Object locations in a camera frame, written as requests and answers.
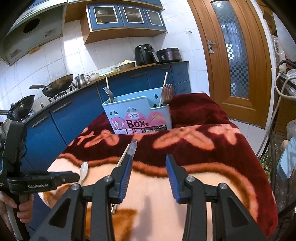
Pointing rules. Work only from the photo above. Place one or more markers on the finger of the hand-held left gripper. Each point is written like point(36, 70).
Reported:
point(69, 178)

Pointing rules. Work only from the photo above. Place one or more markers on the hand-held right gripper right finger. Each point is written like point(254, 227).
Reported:
point(172, 178)

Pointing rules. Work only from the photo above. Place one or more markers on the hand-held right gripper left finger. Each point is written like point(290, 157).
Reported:
point(124, 180)

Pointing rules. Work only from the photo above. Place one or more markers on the white spoon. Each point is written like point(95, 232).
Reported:
point(83, 170)

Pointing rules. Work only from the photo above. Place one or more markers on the silver table knife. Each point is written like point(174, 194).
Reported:
point(132, 147)

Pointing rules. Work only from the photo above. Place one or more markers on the light blue chopsticks box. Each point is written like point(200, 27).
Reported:
point(138, 109)

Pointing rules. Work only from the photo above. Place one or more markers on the wooden chopstick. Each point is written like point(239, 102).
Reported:
point(107, 83)
point(163, 87)

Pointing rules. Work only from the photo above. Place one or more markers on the person's left hand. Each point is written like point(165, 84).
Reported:
point(25, 210)

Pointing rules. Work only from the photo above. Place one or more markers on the red and peach blanket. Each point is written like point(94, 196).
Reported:
point(196, 150)

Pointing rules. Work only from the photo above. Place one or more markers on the black wok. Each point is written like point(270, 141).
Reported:
point(23, 106)

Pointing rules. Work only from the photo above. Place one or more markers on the blue base cabinets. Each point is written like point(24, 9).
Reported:
point(69, 120)

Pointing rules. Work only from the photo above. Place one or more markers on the metal ladle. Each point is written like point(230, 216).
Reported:
point(38, 87)

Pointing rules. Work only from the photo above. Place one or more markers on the gas stove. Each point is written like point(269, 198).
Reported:
point(62, 95)

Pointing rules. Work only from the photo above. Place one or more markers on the dark wok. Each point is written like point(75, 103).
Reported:
point(57, 84)

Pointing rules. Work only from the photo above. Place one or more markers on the steel kettle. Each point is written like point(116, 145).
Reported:
point(81, 81)

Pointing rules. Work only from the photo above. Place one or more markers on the white bowl with greens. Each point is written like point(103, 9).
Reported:
point(93, 77)

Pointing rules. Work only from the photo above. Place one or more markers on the wooden door with glass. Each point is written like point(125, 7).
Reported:
point(208, 81)

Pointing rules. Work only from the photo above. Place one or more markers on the wooden cutting board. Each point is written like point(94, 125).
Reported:
point(108, 73)

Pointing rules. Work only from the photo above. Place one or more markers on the metal bowl with food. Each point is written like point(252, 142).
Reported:
point(126, 66)

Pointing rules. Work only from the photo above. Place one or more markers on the light blue flat case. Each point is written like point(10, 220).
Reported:
point(288, 160)

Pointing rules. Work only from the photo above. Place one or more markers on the steel range hood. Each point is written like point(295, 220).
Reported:
point(34, 34)

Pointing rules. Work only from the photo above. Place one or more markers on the dark rice cooker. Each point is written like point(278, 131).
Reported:
point(168, 55)

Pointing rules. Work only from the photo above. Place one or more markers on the black air fryer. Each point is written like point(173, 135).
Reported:
point(143, 54)

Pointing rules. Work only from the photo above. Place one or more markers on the white hanging plastic bag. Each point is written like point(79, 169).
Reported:
point(285, 34)

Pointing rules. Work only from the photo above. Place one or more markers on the white light switch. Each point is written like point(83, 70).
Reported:
point(188, 30)

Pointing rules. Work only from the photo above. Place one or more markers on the glass door wall cabinet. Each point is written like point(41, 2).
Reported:
point(124, 20)

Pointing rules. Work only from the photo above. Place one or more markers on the blue wall cabinet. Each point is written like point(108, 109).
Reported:
point(148, 1)

